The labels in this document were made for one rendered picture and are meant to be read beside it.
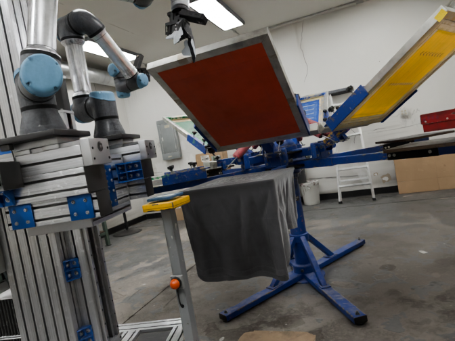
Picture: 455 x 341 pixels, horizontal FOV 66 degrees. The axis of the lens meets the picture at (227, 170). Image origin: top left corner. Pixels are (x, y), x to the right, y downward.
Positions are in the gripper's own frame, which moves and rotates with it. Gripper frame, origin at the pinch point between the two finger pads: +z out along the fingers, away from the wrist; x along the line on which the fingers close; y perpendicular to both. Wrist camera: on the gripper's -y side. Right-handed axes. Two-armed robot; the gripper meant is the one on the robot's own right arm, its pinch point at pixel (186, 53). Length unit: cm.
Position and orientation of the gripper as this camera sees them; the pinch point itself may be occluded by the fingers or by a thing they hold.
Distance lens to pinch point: 142.8
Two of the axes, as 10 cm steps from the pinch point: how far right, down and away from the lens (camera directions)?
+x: -3.9, -1.8, -9.0
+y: -9.2, 1.4, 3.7
